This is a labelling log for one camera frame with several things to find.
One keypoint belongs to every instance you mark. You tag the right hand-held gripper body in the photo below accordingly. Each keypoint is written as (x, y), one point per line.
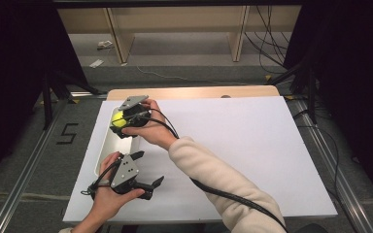
(136, 113)

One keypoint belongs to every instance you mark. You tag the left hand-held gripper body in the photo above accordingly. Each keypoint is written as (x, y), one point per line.
(126, 173)

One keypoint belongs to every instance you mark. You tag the yellow tennis ball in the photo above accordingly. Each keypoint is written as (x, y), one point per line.
(119, 120)

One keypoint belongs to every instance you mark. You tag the white plastic bin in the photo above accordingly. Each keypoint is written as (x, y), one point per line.
(115, 147)

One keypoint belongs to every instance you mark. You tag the person's right hand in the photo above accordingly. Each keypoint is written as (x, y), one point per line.
(152, 132)

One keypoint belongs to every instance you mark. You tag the person's left hand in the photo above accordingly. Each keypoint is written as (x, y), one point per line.
(110, 200)

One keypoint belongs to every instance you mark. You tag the yellow tape piece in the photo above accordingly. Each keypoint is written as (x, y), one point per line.
(268, 77)
(289, 97)
(74, 101)

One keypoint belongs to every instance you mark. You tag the white paper slip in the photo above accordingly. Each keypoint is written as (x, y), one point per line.
(96, 63)

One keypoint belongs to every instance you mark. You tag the wooden table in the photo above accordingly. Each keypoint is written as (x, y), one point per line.
(191, 93)

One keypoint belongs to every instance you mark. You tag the crumpled paper packet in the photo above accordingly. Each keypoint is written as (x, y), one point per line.
(105, 44)

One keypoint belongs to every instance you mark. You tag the black metal stand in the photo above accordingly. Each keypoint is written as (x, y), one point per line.
(310, 93)
(47, 103)

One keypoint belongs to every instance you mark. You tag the dark table grommet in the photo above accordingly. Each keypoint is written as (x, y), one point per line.
(225, 96)

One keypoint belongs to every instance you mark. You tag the wooden shelf unit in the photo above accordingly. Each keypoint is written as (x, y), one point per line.
(178, 19)

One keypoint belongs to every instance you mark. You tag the white board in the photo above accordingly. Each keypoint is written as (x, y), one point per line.
(255, 145)

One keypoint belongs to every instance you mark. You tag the black curtain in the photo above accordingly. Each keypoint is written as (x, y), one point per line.
(16, 64)
(353, 81)

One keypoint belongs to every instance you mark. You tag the short aluminium rail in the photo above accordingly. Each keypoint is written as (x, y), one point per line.
(87, 94)

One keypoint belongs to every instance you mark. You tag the long aluminium rail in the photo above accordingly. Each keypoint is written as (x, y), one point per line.
(22, 181)
(340, 181)

